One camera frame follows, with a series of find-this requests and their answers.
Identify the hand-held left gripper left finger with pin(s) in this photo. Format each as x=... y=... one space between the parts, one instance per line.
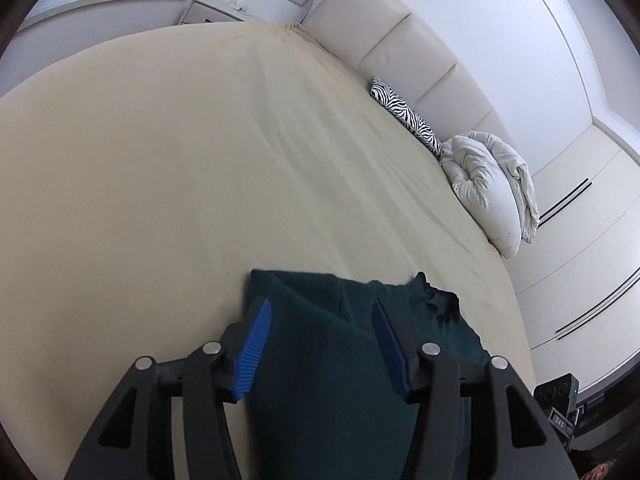
x=255 y=345

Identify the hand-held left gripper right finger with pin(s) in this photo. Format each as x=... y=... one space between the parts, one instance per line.
x=392 y=350

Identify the dark green knit sweater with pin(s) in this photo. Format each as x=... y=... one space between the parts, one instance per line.
x=325 y=385

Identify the black electronic device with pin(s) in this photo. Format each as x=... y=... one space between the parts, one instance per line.
x=555 y=400

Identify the white pillow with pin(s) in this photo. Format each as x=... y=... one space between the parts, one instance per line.
x=480 y=200

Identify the bed with beige sheet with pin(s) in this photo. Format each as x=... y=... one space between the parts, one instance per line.
x=200 y=160

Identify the white folded duvet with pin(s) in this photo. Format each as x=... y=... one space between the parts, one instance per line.
x=522 y=185

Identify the white wardrobe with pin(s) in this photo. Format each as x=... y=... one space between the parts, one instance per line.
x=585 y=240

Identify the zebra print pillow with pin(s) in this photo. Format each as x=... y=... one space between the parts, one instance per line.
x=405 y=115

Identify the cream padded headboard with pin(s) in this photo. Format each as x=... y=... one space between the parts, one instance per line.
x=400 y=45

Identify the white nightstand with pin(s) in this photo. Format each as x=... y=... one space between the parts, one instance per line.
x=210 y=11

